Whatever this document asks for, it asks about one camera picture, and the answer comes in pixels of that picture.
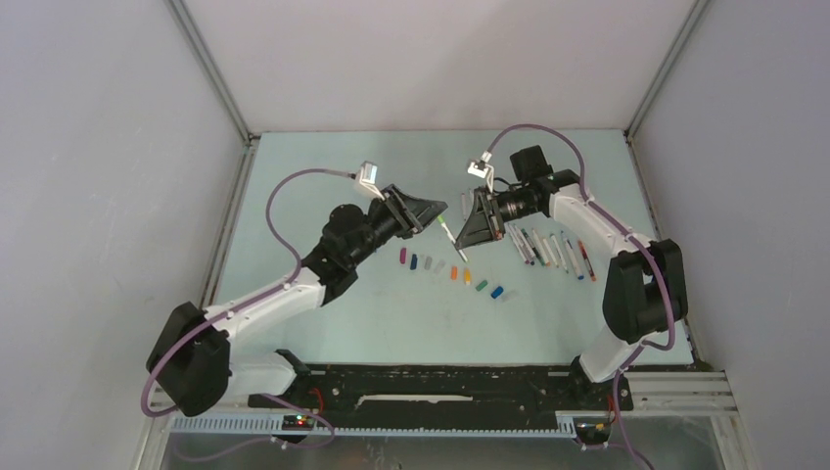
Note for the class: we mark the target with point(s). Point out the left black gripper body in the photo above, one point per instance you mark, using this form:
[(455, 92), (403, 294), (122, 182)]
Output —
[(388, 220)]

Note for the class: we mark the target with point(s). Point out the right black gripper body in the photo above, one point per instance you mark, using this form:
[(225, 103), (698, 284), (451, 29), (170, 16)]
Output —
[(505, 208)]

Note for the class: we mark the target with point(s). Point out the light green marker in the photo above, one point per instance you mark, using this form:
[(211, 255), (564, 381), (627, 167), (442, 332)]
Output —
[(452, 239)]

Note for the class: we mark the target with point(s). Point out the dark green thin pen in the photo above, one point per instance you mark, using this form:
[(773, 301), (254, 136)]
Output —
[(533, 248)]

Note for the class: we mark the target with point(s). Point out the blue marker white body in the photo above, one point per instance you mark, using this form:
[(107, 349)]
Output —
[(518, 233)]

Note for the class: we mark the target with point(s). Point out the yellow capped marker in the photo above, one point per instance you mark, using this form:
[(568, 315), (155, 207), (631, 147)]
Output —
[(550, 252)]

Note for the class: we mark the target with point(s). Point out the green capped marker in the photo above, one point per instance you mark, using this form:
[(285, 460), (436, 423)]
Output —
[(559, 253)]

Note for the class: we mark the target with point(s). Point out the orange capped marker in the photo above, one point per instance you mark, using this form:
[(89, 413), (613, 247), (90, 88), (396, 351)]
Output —
[(540, 248)]

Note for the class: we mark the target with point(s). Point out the blue capped marker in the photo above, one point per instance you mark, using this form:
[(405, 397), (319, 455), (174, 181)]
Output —
[(572, 256)]

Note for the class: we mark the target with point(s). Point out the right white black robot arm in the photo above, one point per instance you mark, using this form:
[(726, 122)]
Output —
[(644, 294)]

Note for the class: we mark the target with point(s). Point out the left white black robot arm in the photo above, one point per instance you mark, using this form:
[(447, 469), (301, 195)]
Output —
[(203, 355)]

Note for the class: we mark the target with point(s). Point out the red orange thin pen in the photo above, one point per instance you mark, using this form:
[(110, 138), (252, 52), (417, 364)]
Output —
[(586, 260)]

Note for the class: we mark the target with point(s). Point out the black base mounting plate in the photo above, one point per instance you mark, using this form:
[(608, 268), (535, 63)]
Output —
[(527, 396)]

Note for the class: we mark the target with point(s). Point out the left controller board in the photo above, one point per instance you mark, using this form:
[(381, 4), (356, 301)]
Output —
[(297, 423)]

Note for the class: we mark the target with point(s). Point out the controller board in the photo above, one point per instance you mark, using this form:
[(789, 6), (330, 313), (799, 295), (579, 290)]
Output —
[(297, 423), (592, 435)]

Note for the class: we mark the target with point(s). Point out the right controller board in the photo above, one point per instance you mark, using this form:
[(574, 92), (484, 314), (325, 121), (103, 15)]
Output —
[(592, 435)]

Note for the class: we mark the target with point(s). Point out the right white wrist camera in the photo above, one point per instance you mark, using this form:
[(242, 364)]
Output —
[(483, 169)]

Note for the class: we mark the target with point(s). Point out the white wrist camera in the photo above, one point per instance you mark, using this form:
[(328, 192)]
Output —
[(483, 169), (365, 181)]

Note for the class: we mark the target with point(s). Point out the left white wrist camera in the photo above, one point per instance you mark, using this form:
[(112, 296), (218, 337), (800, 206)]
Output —
[(365, 181)]

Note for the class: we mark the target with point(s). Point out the grey slotted cable duct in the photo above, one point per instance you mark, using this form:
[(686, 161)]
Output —
[(269, 424)]

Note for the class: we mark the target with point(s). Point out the right aluminium frame rail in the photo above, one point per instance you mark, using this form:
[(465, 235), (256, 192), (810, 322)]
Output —
[(677, 46)]

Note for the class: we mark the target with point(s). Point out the aluminium frame rail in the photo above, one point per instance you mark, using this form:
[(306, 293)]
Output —
[(186, 21), (677, 46)]

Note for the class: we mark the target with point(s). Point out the left aluminium frame rail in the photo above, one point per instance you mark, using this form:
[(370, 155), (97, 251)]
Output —
[(186, 21)]

